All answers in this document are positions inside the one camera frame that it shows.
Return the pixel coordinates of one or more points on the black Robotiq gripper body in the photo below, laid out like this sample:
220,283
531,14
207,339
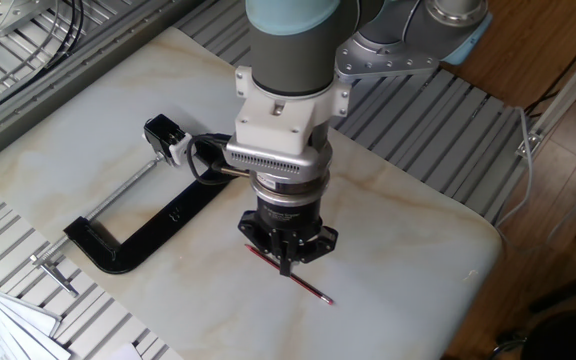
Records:
288,220

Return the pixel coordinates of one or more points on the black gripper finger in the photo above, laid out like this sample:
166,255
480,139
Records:
320,245
260,239

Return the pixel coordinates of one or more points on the red pencil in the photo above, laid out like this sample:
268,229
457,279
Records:
313,292

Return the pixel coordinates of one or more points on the black white pencil sharpener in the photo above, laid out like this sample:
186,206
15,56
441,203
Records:
163,135

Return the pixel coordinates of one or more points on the white marble board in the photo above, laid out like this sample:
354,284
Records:
368,250

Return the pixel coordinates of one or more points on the black metal C-clamp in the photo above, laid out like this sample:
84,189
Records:
158,227

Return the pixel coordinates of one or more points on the white paper sheet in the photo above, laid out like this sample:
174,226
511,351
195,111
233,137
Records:
125,352

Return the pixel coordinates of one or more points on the black round stool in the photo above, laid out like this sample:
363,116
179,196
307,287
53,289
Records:
568,340

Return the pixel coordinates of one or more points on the silver perforated plate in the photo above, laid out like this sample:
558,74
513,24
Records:
13,12

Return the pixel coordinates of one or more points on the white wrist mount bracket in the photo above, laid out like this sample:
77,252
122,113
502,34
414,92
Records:
278,125

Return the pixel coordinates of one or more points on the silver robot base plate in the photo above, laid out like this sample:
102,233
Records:
383,62

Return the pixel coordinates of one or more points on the aluminium frame bar with bracket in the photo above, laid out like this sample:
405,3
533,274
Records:
568,90

